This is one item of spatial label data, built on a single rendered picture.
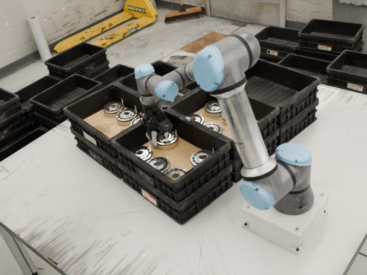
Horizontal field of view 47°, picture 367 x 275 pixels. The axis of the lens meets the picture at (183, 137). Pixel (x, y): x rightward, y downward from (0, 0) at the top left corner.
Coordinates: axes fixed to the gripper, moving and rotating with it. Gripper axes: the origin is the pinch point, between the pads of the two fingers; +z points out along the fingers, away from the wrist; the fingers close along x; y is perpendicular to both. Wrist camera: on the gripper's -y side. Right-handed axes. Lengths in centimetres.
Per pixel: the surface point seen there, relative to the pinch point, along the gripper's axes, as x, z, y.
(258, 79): -68, 2, 8
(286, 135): -49, 10, -27
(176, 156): -0.4, 2.0, -10.0
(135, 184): 17.2, 10.6, -2.6
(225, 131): -25.8, 2.0, -12.4
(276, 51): -161, 43, 78
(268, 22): -268, 80, 183
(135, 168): 17.6, -1.1, -6.9
